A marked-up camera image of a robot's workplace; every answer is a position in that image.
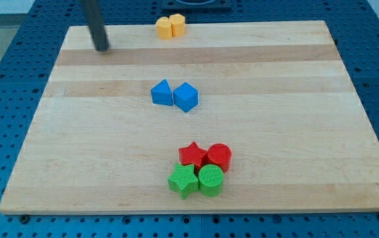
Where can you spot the blue triangle block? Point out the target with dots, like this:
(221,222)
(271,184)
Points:
(161,94)

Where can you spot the light wooden board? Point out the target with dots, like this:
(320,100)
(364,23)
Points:
(276,93)

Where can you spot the yellow heart block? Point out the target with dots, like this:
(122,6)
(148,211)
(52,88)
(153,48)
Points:
(164,28)

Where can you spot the green star block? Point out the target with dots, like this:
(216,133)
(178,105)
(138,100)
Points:
(183,180)

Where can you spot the red star block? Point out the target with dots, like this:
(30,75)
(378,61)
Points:
(193,155)

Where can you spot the yellow hexagon block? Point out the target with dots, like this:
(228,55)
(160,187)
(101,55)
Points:
(178,23)

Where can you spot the blue cube block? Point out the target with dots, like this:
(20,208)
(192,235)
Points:
(185,97)

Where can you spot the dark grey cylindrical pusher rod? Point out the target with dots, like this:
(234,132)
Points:
(96,24)

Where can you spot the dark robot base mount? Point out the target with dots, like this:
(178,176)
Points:
(195,4)

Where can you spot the red cylinder block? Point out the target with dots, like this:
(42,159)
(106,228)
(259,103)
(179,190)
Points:
(220,154)

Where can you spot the green cylinder block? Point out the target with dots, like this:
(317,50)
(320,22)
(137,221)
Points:
(211,178)

